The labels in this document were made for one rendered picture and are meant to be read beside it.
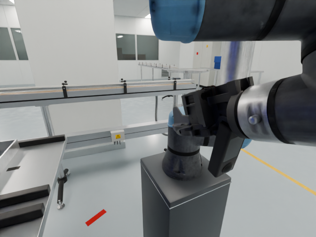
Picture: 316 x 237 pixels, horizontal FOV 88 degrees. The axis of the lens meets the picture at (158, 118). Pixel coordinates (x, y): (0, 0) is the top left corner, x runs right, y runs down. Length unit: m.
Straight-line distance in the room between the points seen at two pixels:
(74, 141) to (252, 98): 1.49
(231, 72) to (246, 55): 0.05
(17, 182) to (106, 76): 1.62
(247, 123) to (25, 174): 0.55
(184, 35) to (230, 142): 0.17
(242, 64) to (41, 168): 0.64
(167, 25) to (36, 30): 1.94
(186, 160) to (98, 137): 1.13
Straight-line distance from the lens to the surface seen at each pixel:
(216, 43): 6.96
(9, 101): 1.54
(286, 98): 0.20
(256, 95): 0.22
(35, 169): 0.60
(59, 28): 2.05
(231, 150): 0.30
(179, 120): 0.36
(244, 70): 0.53
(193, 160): 0.58
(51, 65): 2.05
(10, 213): 0.45
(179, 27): 0.17
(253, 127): 0.22
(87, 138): 1.58
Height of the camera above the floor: 1.18
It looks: 20 degrees down
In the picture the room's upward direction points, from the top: straight up
